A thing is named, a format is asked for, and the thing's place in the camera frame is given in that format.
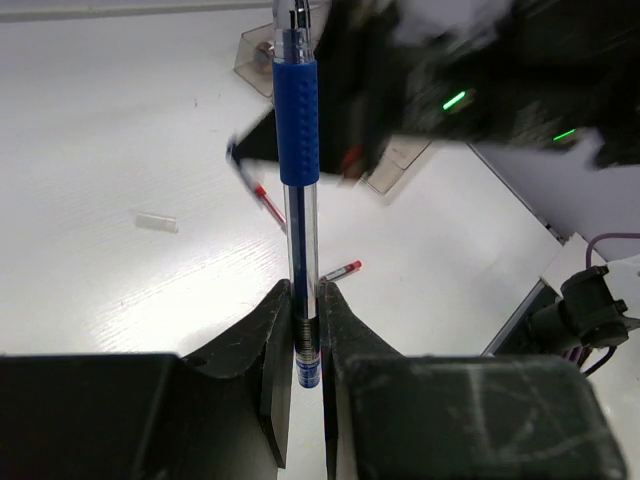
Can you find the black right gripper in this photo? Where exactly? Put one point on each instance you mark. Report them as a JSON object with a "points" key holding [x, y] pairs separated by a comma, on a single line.
{"points": [[533, 75]]}

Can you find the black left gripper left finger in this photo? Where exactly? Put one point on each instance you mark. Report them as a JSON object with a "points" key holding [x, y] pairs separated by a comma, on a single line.
{"points": [[220, 412]]}

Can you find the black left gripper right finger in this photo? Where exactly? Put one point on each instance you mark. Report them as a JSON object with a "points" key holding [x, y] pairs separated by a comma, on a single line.
{"points": [[390, 416]]}

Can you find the red gel pen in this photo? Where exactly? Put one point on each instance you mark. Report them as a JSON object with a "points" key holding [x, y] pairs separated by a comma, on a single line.
{"points": [[341, 272]]}

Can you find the dark blue ballpoint pen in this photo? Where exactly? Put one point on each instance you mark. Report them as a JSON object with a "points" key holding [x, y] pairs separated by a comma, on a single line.
{"points": [[295, 96]]}

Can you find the red ballpoint pen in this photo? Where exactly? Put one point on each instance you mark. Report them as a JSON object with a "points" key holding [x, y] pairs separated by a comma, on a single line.
{"points": [[265, 201]]}

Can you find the clear plastic organizer tray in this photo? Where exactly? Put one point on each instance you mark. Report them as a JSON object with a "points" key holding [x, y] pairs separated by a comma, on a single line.
{"points": [[342, 74]]}

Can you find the clear pen cap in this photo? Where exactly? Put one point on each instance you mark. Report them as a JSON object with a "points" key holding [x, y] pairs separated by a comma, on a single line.
{"points": [[156, 223]]}

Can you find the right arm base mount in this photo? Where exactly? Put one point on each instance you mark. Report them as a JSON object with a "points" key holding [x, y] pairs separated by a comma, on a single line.
{"points": [[596, 308]]}

